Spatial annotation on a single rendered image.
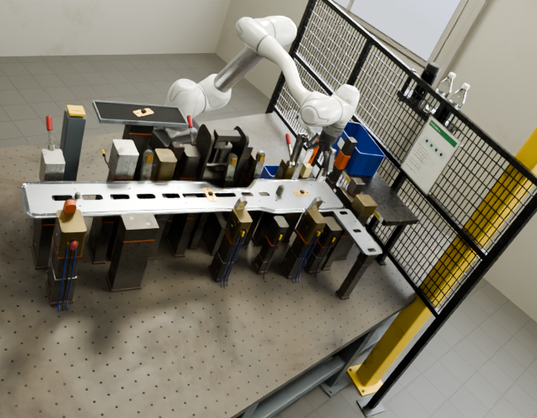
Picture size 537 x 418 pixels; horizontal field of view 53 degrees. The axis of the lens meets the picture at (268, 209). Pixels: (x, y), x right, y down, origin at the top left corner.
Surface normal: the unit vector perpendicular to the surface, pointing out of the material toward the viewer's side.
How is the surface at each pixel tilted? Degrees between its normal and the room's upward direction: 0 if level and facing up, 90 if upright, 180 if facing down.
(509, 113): 90
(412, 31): 90
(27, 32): 90
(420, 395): 0
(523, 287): 90
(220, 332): 0
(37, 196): 0
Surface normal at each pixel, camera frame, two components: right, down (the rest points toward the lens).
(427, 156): -0.84, 0.04
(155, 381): 0.33, -0.75
